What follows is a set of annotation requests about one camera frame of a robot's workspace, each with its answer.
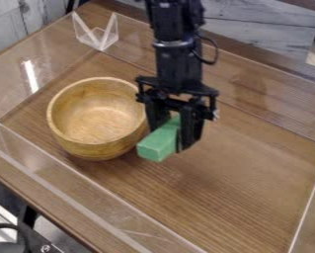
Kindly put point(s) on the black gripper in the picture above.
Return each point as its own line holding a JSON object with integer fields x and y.
{"x": 176, "y": 87}

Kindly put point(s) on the clear acrylic tray wall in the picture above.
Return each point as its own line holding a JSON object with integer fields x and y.
{"x": 229, "y": 196}

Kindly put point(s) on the clear acrylic corner bracket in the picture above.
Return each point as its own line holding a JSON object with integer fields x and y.
{"x": 97, "y": 38}

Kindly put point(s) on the green rectangular block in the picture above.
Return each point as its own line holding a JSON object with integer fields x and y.
{"x": 159, "y": 144}

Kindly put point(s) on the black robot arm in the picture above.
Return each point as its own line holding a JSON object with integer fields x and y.
{"x": 175, "y": 20}

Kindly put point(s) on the black table leg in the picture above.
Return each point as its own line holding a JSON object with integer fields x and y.
{"x": 28, "y": 216}

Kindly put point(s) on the black metal base plate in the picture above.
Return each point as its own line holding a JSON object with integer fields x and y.
{"x": 36, "y": 243}

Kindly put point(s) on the brown wooden bowl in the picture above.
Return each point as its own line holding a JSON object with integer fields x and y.
{"x": 94, "y": 118}

